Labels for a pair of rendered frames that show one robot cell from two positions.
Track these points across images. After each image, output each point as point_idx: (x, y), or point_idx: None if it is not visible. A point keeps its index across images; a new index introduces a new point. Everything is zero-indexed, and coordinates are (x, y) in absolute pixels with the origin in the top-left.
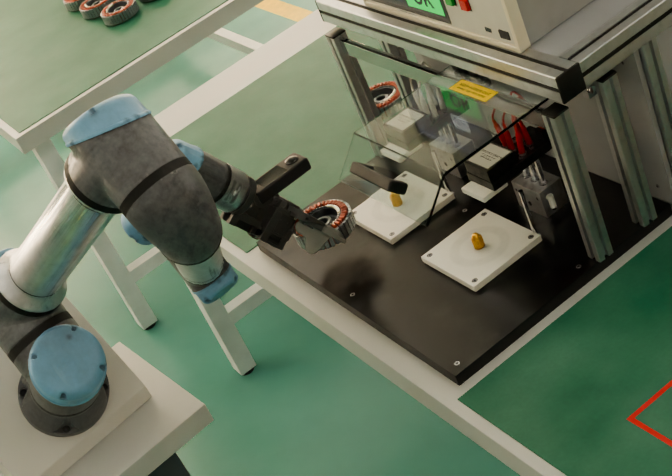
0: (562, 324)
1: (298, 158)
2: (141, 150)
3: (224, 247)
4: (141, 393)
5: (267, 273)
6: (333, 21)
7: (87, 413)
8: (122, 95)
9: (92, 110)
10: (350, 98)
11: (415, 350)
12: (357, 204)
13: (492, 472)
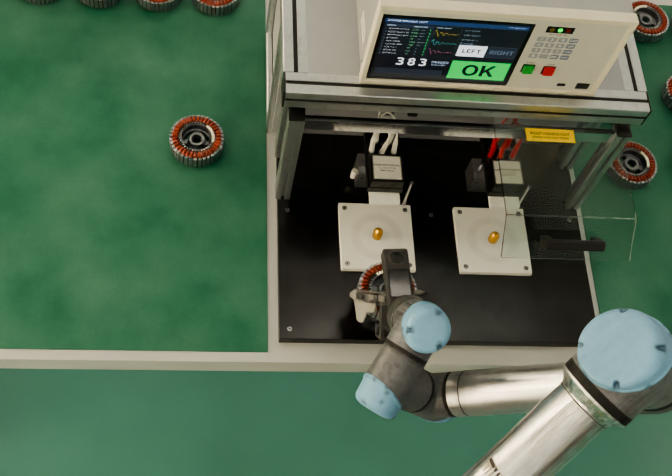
0: (599, 265)
1: (400, 252)
2: None
3: (232, 360)
4: None
5: (319, 358)
6: (306, 105)
7: None
8: (646, 316)
9: (656, 347)
10: (137, 147)
11: (548, 343)
12: (328, 253)
13: (299, 374)
